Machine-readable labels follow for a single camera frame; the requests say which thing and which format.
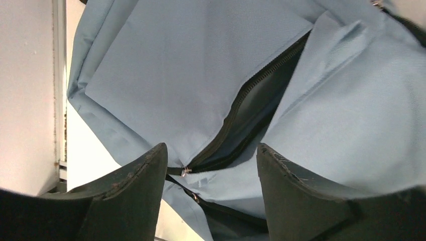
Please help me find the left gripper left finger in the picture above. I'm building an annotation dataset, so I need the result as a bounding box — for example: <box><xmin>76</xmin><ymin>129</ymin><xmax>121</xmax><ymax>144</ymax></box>
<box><xmin>1</xmin><ymin>143</ymin><xmax>168</xmax><ymax>240</ymax></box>

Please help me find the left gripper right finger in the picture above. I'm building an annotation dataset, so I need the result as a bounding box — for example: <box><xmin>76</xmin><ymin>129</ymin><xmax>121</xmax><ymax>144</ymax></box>
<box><xmin>257</xmin><ymin>144</ymin><xmax>425</xmax><ymax>240</ymax></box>

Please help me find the blue student backpack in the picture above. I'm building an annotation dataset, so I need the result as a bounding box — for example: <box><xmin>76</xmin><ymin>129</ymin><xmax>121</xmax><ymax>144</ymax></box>
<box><xmin>67</xmin><ymin>1</ymin><xmax>425</xmax><ymax>240</ymax></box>

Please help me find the aluminium frame profile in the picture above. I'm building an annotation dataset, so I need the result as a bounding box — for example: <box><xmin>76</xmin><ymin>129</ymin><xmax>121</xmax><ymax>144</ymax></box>
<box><xmin>52</xmin><ymin>1</ymin><xmax>67</xmax><ymax>193</ymax></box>

